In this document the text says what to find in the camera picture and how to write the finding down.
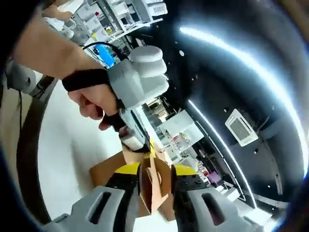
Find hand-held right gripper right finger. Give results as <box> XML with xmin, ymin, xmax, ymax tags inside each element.
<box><xmin>170</xmin><ymin>164</ymin><xmax>264</xmax><ymax>232</ymax></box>

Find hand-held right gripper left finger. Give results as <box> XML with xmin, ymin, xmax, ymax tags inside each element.
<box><xmin>44</xmin><ymin>162</ymin><xmax>141</xmax><ymax>232</ymax></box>

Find brown paper box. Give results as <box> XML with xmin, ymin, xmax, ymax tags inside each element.
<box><xmin>89</xmin><ymin>142</ymin><xmax>177</xmax><ymax>222</ymax></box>

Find blue box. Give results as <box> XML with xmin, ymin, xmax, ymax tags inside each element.
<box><xmin>92</xmin><ymin>43</ymin><xmax>115</xmax><ymax>67</ymax></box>

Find person's left hand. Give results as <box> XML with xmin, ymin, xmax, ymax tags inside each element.
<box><xmin>67</xmin><ymin>82</ymin><xmax>120</xmax><ymax>131</ymax></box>

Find white storage shelf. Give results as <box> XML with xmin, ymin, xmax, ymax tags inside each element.
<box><xmin>72</xmin><ymin>0</ymin><xmax>169</xmax><ymax>41</ymax></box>

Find ceiling strip light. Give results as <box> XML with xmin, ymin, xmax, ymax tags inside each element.
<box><xmin>187</xmin><ymin>100</ymin><xmax>257</xmax><ymax>206</ymax></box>
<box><xmin>179</xmin><ymin>26</ymin><xmax>304</xmax><ymax>171</ymax></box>

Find white ribbed crate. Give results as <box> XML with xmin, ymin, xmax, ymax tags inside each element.
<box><xmin>147</xmin><ymin>2</ymin><xmax>168</xmax><ymax>15</ymax></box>

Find ceiling air conditioner vent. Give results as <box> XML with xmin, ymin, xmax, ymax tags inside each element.
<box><xmin>224</xmin><ymin>108</ymin><xmax>259</xmax><ymax>147</ymax></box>

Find white chair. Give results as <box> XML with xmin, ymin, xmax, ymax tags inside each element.
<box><xmin>4</xmin><ymin>63</ymin><xmax>37</xmax><ymax>97</ymax></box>

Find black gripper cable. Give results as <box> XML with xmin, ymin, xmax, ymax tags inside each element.
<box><xmin>83</xmin><ymin>41</ymin><xmax>133</xmax><ymax>64</ymax></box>

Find black wrist strap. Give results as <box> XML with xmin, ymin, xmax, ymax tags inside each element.
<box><xmin>61</xmin><ymin>69</ymin><xmax>111</xmax><ymax>92</ymax></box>

